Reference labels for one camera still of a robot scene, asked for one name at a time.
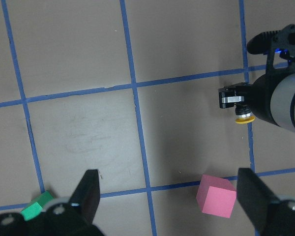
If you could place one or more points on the pink cube centre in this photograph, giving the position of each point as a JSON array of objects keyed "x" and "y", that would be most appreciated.
[{"x": 216, "y": 196}]

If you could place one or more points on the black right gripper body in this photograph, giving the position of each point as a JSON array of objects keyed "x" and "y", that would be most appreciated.
[{"x": 279, "y": 47}]

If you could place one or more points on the green cube near left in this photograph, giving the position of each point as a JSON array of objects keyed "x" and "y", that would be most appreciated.
[{"x": 34, "y": 208}]

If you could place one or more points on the yellow push button switch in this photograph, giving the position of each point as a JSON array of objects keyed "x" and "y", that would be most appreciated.
[{"x": 244, "y": 114}]

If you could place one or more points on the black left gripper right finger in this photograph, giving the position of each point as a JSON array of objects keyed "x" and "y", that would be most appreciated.
[{"x": 259, "y": 203}]

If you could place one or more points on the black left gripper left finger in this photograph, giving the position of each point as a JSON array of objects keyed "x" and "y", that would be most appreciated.
[{"x": 86, "y": 197}]

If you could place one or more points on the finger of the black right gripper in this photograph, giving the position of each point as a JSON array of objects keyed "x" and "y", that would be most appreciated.
[{"x": 232, "y": 95}]

